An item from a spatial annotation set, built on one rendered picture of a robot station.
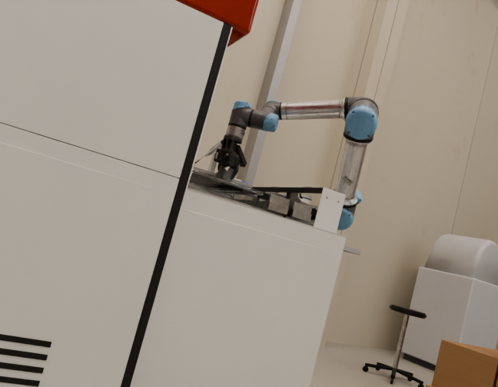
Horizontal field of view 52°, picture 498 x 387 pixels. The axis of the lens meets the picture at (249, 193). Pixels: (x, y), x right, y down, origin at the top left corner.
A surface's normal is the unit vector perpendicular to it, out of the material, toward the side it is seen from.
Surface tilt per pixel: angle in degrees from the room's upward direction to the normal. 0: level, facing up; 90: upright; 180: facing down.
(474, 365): 90
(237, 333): 90
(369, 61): 90
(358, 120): 118
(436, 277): 90
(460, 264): 80
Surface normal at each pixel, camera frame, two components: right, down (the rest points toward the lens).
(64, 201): 0.42, 0.02
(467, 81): 0.62, 0.08
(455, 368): -0.78, -0.27
